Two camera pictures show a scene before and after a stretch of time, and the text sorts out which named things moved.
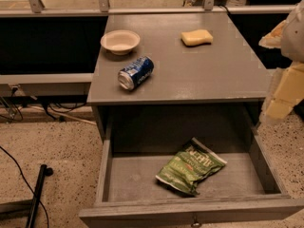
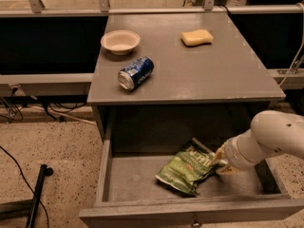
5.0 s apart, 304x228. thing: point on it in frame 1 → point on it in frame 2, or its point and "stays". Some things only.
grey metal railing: x=38 y=9 stays
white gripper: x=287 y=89 → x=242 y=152
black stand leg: x=27 y=208 stays
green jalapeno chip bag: x=188 y=166 stays
